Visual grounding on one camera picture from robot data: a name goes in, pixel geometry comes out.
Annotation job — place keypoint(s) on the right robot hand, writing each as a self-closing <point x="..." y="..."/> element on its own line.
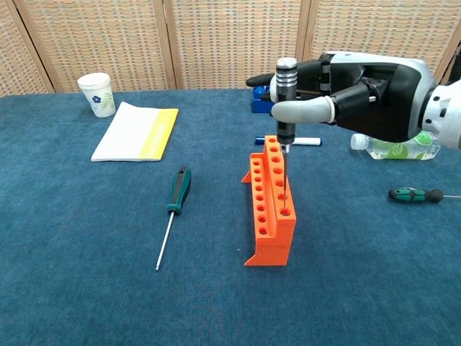
<point x="378" y="104"/>

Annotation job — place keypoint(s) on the black silver precision screwdriver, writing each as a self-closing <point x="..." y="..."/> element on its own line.
<point x="286" y="83"/>

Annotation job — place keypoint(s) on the green black striped screwdriver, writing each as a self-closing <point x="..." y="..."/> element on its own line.
<point x="414" y="195"/>

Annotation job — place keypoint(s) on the orange test tube rack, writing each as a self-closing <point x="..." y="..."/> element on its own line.
<point x="273" y="248"/>

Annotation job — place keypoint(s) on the clear green label bottle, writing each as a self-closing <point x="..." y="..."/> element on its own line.
<point x="389" y="151"/>

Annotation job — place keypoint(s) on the white blue marker pen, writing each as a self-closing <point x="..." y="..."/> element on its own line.
<point x="306" y="141"/>

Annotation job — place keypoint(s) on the blue building block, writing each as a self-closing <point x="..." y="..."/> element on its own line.
<point x="259" y="106"/>

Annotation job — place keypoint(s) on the teal black long screwdriver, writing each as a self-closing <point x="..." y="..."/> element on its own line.
<point x="180" y="187"/>

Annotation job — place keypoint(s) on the white yellow booklet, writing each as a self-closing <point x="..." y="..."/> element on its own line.
<point x="126" y="137"/>

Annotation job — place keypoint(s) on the woven wooden folding screen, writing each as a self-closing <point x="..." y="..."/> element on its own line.
<point x="108" y="43"/>

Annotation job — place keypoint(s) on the white floral paper cup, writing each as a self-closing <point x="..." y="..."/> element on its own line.
<point x="97" y="93"/>

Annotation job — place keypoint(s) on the blue felt table cover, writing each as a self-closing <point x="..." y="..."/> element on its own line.
<point x="72" y="252"/>

